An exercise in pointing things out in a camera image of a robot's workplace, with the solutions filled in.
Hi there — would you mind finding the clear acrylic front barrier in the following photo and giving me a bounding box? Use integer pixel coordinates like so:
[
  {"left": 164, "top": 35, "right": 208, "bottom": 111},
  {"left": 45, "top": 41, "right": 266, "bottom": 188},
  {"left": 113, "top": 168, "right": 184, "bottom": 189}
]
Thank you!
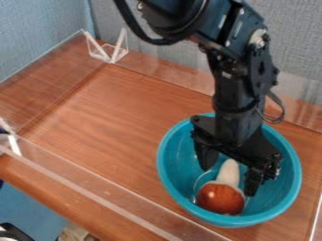
[{"left": 0, "top": 117, "right": 231, "bottom": 241}]

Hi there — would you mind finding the clear acrylic back barrier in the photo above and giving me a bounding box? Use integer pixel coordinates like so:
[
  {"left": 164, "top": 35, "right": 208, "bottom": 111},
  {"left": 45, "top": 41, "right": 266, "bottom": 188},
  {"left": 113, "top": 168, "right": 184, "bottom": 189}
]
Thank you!
[{"left": 117, "top": 51, "right": 322, "bottom": 133}]

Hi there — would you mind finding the clear acrylic barrier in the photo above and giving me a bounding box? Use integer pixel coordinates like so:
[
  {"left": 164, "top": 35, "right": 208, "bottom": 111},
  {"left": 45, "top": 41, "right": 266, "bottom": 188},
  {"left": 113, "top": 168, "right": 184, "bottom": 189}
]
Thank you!
[
  {"left": 0, "top": 117, "right": 231, "bottom": 241},
  {"left": 117, "top": 51, "right": 322, "bottom": 133},
  {"left": 0, "top": 30, "right": 103, "bottom": 129}
]

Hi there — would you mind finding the brown plush mushroom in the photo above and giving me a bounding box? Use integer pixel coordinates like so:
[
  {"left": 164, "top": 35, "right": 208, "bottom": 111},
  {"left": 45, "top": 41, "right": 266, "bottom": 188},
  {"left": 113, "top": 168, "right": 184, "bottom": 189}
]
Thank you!
[{"left": 196, "top": 159, "right": 245, "bottom": 216}]

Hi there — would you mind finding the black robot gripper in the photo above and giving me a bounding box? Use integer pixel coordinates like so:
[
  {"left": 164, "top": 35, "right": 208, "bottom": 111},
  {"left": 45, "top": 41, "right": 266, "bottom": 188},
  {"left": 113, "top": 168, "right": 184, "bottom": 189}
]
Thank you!
[{"left": 189, "top": 115, "right": 283, "bottom": 197}]

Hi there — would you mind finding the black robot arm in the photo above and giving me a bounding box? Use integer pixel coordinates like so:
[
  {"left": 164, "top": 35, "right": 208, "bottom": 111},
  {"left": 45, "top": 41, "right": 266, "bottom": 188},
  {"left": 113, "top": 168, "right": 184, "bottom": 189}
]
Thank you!
[{"left": 113, "top": 0, "right": 283, "bottom": 197}]

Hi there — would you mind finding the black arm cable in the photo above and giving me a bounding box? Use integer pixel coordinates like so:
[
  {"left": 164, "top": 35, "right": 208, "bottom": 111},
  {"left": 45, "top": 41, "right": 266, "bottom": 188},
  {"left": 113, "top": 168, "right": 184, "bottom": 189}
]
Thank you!
[{"left": 256, "top": 90, "right": 287, "bottom": 125}]

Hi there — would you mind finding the clear acrylic left barrier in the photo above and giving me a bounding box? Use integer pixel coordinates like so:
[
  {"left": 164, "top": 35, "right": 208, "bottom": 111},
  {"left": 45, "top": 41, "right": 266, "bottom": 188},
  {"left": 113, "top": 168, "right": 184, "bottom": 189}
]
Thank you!
[{"left": 0, "top": 30, "right": 103, "bottom": 129}]

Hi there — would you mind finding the blue plastic bowl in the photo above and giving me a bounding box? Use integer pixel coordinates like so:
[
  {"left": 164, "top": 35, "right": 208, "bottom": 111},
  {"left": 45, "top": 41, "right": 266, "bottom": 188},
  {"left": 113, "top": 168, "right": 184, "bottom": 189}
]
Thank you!
[{"left": 156, "top": 120, "right": 302, "bottom": 228}]

